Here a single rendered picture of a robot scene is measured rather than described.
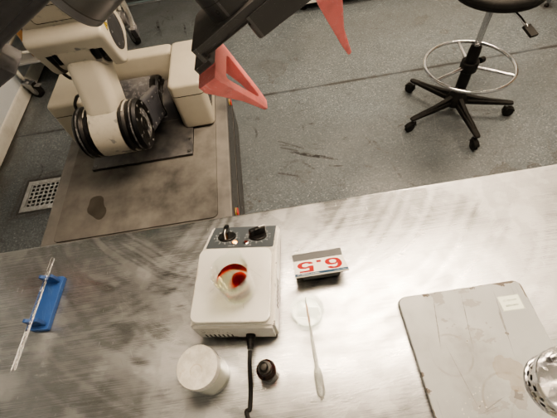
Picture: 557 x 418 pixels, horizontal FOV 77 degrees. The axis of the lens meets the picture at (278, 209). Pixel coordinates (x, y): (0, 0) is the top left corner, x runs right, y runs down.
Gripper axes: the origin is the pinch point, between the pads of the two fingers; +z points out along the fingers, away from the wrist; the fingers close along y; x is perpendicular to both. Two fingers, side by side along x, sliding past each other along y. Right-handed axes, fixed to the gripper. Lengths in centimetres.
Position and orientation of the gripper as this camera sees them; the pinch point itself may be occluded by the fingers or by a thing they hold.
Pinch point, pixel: (300, 73)
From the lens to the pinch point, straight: 36.5
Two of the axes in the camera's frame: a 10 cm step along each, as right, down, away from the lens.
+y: -8.1, 3.9, 4.4
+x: 0.8, 8.1, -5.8
